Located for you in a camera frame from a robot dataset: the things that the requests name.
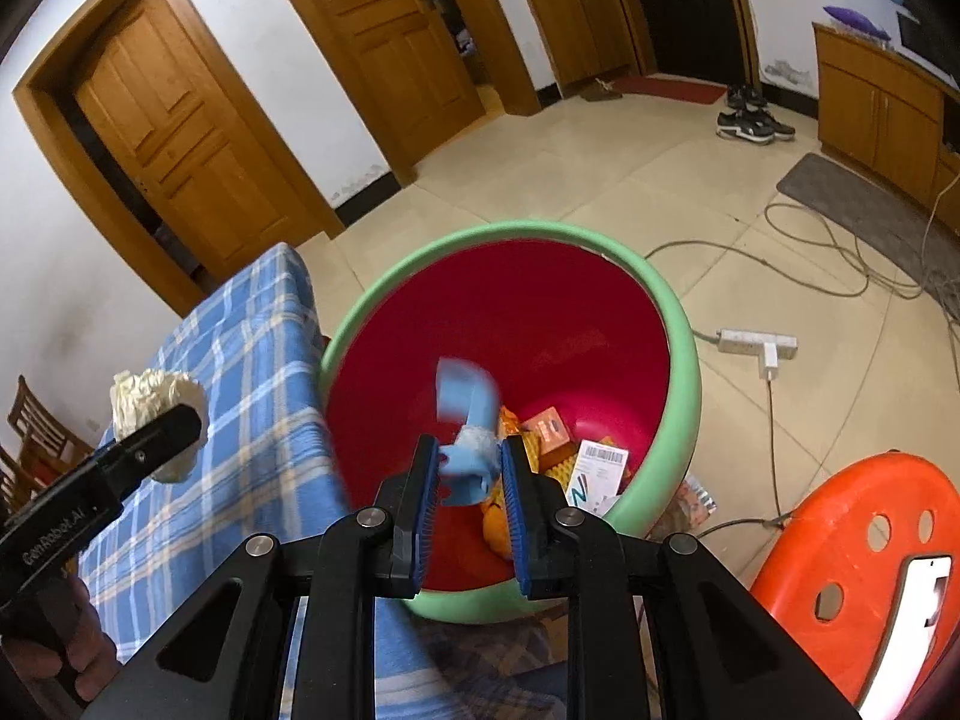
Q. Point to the yellow foam fruit net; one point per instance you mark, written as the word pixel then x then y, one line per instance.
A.
pixel 564 476

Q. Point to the purple bag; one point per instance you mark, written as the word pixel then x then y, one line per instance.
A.
pixel 851 19

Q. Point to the black sneaker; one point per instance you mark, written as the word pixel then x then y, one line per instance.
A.
pixel 739 127
pixel 736 97
pixel 756 97
pixel 776 126

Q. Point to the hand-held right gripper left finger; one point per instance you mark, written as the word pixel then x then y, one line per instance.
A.
pixel 426 517

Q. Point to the brown slippers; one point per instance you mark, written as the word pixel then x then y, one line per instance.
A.
pixel 600 90

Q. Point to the white power strip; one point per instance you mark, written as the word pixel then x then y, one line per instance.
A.
pixel 742 341

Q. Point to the wooden chair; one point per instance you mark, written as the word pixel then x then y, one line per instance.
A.
pixel 45 420
pixel 19 476

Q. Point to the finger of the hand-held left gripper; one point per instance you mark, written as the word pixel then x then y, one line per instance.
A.
pixel 157 439

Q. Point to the wooden sideboard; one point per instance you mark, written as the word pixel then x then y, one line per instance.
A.
pixel 862 112

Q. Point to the small orange box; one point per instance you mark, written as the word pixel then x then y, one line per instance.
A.
pixel 551 435

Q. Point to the orange snack packet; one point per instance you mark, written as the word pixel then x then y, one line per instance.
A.
pixel 496 529

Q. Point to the wooden shoe cabinet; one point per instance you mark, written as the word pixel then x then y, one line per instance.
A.
pixel 577 30

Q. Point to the panelled wooden door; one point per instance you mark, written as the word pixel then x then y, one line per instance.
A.
pixel 390 45
pixel 180 127

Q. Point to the green and red plastic basin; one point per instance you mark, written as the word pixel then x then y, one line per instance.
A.
pixel 525 300

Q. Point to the grey floor mat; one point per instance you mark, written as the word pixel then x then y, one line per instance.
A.
pixel 847 202

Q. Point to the light blue face mask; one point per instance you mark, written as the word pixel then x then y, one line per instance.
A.
pixel 469 405

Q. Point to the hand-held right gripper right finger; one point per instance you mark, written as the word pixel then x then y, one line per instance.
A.
pixel 516 517

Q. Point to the orange plastic stool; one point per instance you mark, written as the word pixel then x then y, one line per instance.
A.
pixel 825 525

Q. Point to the person's left hand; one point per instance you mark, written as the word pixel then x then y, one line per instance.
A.
pixel 86 637

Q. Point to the smartphone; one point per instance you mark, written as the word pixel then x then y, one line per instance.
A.
pixel 919 600

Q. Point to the foil packet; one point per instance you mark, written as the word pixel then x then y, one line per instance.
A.
pixel 686 502

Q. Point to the teal and white medicine box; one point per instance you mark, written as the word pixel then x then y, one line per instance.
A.
pixel 600 472

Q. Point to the blue plaid blanket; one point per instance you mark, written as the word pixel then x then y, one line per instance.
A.
pixel 247 360

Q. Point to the red doormat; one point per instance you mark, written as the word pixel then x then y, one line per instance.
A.
pixel 667 88

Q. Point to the black entrance door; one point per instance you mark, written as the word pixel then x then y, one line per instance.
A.
pixel 690 7

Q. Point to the white microwave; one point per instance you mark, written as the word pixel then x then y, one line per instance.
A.
pixel 930 49

